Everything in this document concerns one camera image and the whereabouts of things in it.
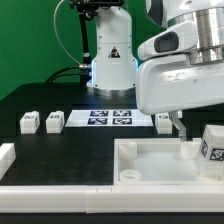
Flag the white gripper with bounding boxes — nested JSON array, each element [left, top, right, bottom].
[[136, 54, 224, 142]]

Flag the white square tabletop part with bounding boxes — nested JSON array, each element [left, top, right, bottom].
[[114, 138, 224, 185]]

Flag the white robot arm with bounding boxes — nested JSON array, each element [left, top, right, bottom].
[[87, 0, 224, 141]]

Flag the white sheet with markers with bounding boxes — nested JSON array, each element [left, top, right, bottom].
[[66, 109, 153, 127]]

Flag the white obstacle fence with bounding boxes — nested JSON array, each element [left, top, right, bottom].
[[0, 142, 224, 214]]

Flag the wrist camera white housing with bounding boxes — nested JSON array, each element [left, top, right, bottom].
[[138, 21, 198, 61]]

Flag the black base cables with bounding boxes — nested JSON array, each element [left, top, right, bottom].
[[45, 63, 93, 84]]

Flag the grey camera cable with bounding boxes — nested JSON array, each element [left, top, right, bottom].
[[53, 0, 84, 66]]

